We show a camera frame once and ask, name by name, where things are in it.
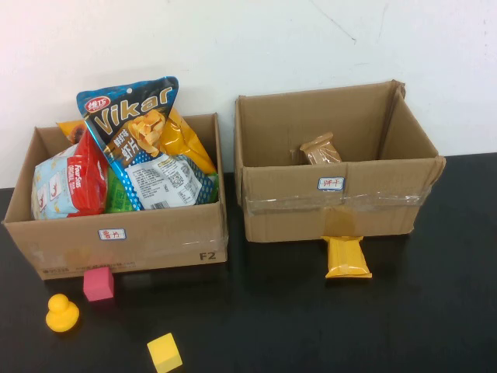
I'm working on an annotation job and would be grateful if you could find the yellow snack packet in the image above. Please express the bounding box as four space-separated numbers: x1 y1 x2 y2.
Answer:
320 235 373 280

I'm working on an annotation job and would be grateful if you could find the brown snack packet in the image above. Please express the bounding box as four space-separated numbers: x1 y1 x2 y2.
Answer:
299 132 342 166

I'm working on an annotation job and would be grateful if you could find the yellow snack bag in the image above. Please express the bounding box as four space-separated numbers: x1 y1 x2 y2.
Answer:
157 107 217 176

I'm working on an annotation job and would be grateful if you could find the green snack bag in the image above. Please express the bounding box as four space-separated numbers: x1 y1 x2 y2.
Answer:
103 167 137 214

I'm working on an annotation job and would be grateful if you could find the blue Vikar snack bag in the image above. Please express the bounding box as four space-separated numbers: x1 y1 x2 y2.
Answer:
75 75 219 211

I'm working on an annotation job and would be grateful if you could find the orange snack bag dark print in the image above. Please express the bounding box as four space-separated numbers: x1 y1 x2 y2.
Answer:
56 119 89 145

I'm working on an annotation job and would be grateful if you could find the cardboard box with clear tape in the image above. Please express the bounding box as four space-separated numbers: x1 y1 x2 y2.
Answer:
234 79 447 244

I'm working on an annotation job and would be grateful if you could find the white label on taped box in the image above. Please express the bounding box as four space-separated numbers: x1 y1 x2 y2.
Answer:
318 176 346 191

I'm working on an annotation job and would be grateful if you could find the cardboard box with F2 print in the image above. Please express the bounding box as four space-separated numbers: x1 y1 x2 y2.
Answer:
2 112 230 281

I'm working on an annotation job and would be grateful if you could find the white label on F2 box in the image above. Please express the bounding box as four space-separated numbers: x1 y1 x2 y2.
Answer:
97 227 127 241

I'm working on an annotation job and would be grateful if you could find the pink foam cube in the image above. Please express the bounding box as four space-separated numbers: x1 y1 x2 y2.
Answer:
82 266 116 302

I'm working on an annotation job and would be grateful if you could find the yellow foam cube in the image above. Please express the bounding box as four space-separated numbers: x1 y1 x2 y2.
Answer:
146 332 183 373

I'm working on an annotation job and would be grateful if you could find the light blue red FourSeas bag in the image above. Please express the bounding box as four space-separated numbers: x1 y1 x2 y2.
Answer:
30 131 110 221

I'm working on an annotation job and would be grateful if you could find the yellow rubber duck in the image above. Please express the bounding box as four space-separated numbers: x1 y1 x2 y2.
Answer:
45 293 81 333

